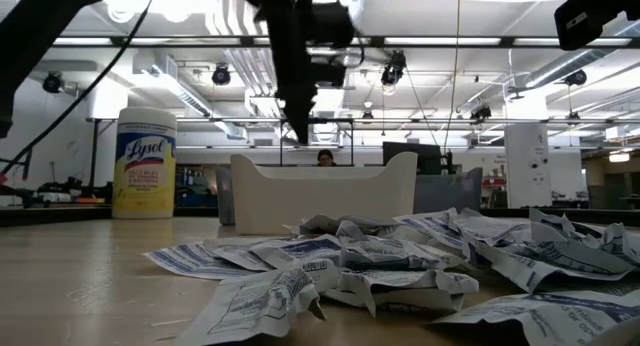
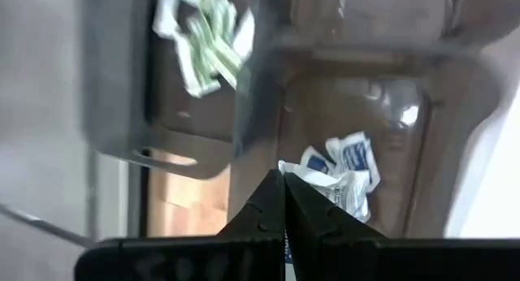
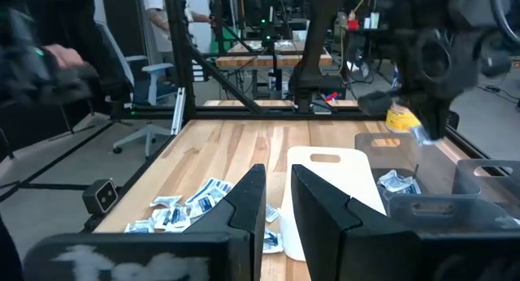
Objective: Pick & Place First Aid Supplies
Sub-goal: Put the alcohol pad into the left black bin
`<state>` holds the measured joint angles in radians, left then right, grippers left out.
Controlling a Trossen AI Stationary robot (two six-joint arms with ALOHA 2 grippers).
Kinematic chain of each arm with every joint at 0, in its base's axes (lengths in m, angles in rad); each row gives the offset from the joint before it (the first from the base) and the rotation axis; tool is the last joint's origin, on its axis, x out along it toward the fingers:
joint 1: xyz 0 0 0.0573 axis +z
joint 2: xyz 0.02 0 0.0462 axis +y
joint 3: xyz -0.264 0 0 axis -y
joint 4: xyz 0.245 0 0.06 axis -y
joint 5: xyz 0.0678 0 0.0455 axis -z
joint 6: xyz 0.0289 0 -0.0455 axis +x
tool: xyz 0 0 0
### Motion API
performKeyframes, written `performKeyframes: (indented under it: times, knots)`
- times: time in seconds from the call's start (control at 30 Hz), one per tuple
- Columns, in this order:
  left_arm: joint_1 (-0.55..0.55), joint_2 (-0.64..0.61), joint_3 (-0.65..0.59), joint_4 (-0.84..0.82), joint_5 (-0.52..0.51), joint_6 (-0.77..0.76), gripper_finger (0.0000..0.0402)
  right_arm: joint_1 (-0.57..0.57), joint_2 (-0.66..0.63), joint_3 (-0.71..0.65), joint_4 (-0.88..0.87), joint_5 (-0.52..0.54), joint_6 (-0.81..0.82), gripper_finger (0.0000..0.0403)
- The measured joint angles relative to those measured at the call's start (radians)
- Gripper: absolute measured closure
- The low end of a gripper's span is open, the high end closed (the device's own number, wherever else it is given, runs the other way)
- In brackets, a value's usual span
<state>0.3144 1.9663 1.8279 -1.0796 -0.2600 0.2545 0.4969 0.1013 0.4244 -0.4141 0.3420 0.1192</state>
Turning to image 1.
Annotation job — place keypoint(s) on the person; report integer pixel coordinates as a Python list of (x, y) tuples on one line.
[(325, 158)]

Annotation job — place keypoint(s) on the white square column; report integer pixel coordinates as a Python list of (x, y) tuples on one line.
[(525, 176)]

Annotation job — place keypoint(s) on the black computer monitor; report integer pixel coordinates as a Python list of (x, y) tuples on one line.
[(410, 158)]

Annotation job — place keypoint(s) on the yellow Lysol wipes canister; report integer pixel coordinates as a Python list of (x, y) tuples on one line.
[(145, 186)]

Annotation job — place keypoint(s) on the black ceiling spotlight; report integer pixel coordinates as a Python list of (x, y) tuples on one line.
[(480, 113), (52, 82), (220, 75), (575, 77)]

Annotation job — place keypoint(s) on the black hanging camera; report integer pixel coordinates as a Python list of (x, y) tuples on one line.
[(395, 66)]

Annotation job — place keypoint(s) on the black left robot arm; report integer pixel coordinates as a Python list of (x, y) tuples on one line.
[(40, 26)]

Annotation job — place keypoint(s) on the blue storage shelf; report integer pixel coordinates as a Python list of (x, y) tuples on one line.
[(195, 191)]

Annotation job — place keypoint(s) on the white plastic bin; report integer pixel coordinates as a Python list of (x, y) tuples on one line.
[(325, 196)]

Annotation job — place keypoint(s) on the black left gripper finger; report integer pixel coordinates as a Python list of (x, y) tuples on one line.
[(313, 96), (297, 106)]

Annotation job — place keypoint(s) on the blue striped white packet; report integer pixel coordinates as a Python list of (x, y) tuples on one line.
[(430, 226), (200, 261)]

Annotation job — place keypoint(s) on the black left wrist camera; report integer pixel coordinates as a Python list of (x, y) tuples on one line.
[(330, 75)]

